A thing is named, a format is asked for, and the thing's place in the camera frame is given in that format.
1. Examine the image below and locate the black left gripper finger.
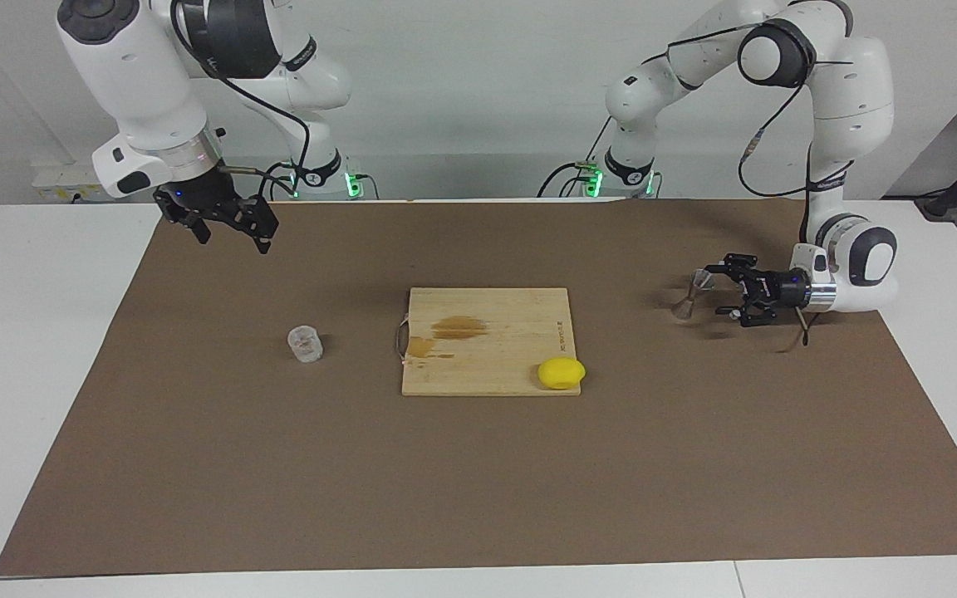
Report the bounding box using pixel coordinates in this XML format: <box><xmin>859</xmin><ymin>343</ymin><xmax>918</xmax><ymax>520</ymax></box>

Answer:
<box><xmin>704</xmin><ymin>253</ymin><xmax>758</xmax><ymax>288</ymax></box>
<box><xmin>715</xmin><ymin>301</ymin><xmax>775</xmax><ymax>328</ymax></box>

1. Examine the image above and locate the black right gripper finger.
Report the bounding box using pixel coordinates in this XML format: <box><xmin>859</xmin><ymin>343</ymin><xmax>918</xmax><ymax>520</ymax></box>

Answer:
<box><xmin>165</xmin><ymin>213</ymin><xmax>213</xmax><ymax>247</ymax></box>
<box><xmin>232</xmin><ymin>196</ymin><xmax>282</xmax><ymax>255</ymax></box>

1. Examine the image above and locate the metal jigger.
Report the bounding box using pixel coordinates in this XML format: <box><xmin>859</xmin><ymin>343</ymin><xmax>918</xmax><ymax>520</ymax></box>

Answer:
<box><xmin>671</xmin><ymin>268</ymin><xmax>716</xmax><ymax>321</ymax></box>

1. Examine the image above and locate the white power strip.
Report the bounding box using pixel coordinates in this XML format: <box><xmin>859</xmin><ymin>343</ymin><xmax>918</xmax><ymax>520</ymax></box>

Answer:
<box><xmin>30</xmin><ymin>162</ymin><xmax>107</xmax><ymax>203</ymax></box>

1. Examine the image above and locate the yellow lemon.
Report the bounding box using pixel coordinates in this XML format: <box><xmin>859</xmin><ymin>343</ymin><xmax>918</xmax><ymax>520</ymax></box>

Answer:
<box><xmin>537</xmin><ymin>356</ymin><xmax>587</xmax><ymax>390</ymax></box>

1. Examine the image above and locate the wooden cutting board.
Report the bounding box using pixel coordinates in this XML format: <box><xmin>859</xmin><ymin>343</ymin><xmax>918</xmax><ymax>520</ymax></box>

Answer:
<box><xmin>394</xmin><ymin>287</ymin><xmax>582</xmax><ymax>397</ymax></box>

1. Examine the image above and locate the brown table mat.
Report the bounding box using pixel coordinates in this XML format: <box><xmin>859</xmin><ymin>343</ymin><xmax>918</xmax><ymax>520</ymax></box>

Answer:
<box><xmin>0</xmin><ymin>198</ymin><xmax>957</xmax><ymax>578</ymax></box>

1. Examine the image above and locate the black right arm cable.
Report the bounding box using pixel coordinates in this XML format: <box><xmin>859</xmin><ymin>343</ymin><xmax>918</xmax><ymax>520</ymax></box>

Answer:
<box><xmin>169</xmin><ymin>0</ymin><xmax>313</xmax><ymax>200</ymax></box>

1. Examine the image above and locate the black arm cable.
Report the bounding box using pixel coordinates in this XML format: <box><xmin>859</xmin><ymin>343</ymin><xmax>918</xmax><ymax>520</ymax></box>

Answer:
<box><xmin>169</xmin><ymin>0</ymin><xmax>313</xmax><ymax>200</ymax></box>
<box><xmin>645</xmin><ymin>21</ymin><xmax>857</xmax><ymax>346</ymax></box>

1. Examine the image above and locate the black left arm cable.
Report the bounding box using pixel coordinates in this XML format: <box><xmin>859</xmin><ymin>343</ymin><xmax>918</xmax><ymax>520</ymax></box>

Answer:
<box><xmin>645</xmin><ymin>21</ymin><xmax>857</xmax><ymax>346</ymax></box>

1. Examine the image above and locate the black base cable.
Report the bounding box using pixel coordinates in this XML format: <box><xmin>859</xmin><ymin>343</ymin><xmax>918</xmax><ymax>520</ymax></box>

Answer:
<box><xmin>537</xmin><ymin>123</ymin><xmax>616</xmax><ymax>199</ymax></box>

